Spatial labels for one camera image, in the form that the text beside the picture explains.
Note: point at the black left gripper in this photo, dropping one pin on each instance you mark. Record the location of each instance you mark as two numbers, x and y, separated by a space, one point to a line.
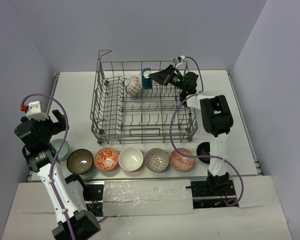
53 122

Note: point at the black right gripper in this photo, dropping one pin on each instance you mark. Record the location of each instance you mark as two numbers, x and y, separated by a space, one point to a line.
161 76

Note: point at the blue triangle pattern bowl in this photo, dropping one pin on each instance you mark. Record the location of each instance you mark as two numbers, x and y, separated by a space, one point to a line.
146 81

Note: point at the white bowl red diamond pattern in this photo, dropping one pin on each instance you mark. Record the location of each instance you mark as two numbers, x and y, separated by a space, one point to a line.
133 85

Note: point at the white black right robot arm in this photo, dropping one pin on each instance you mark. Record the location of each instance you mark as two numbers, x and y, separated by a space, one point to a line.
216 118

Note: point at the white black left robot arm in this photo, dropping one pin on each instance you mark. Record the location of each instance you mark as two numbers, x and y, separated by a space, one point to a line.
74 221

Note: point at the pale green bowl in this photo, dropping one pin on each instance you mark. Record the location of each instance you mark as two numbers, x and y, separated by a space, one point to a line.
56 143

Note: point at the dark bowl beige inside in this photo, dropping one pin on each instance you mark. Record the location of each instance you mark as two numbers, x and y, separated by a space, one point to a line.
80 161

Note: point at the orange floral pattern bowl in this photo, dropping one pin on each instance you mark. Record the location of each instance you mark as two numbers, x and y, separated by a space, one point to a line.
106 159

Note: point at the grey geometric pattern bowl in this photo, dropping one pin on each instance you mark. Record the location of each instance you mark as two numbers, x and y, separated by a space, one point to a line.
156 160

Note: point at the black bowl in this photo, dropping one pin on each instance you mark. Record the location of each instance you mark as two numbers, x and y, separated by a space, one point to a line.
203 149

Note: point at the plain white bowl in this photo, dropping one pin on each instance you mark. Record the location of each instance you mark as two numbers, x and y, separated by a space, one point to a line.
130 159

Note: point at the orange diamond pattern bowl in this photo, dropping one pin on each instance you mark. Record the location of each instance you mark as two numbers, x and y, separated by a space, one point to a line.
180 162

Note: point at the grey taped cover panel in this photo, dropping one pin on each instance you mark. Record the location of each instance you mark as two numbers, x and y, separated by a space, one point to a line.
147 198

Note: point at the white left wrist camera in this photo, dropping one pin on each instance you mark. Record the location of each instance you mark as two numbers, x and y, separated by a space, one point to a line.
34 111

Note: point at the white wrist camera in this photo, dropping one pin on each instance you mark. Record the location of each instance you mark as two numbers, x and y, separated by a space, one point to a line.
34 111
178 61

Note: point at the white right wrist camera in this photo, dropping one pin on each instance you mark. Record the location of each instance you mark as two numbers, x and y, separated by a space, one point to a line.
178 61

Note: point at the grey wire dish rack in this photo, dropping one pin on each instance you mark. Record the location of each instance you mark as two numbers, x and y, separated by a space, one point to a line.
118 118

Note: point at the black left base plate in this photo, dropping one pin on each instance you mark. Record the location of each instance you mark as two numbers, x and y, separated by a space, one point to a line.
93 197

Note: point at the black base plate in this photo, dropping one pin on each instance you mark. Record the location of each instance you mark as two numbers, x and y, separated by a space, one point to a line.
203 198
93 197

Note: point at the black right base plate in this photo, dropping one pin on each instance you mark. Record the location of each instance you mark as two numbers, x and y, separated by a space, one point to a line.
203 198

